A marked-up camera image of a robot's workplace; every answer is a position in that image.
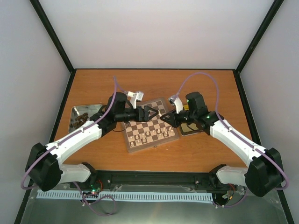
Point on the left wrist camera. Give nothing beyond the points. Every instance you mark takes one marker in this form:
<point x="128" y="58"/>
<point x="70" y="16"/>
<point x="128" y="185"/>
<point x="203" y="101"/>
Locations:
<point x="135" y="97"/>

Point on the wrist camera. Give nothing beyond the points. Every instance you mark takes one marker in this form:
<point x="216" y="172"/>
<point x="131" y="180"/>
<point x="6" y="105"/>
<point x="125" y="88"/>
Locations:
<point x="135" y="97"/>
<point x="175" y="101"/>

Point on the dark chess pieces pile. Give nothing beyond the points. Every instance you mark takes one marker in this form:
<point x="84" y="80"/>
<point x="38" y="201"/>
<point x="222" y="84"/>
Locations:
<point x="80" y="120"/>

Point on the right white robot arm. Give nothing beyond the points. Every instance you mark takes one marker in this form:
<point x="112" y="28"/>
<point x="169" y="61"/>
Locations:
<point x="263" y="171"/>

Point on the left controller board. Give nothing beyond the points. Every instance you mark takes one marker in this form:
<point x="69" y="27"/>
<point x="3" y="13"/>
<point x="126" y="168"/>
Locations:
<point x="95" y="190"/>

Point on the light blue cable duct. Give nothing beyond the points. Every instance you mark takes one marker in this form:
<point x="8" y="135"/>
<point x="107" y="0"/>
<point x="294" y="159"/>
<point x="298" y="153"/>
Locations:
<point x="128" y="196"/>

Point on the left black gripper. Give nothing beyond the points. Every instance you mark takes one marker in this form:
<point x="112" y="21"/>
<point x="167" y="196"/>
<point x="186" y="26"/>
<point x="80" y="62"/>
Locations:
<point x="144" y="117"/>

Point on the black aluminium frame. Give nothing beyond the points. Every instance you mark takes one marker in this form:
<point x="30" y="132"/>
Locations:
<point x="189" y="154"/>

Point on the silver metal tin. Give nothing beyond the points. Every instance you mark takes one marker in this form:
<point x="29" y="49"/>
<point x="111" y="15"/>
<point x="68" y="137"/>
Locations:
<point x="80" y="114"/>

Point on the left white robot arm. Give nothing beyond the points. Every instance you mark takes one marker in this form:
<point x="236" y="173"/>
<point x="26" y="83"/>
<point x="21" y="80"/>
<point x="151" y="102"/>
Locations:
<point x="46" y="166"/>

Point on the gold metal tin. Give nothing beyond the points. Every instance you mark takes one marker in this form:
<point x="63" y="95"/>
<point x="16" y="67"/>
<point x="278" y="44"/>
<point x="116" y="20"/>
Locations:
<point x="190" y="129"/>

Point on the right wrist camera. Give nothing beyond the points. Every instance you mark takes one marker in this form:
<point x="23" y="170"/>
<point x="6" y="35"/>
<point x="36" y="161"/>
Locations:
<point x="175" y="101"/>

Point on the wooden chess board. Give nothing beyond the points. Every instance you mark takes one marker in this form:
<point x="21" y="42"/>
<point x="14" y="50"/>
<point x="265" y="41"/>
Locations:
<point x="134" y="128"/>

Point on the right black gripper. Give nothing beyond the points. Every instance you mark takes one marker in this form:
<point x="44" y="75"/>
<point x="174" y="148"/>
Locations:
<point x="173" y="120"/>

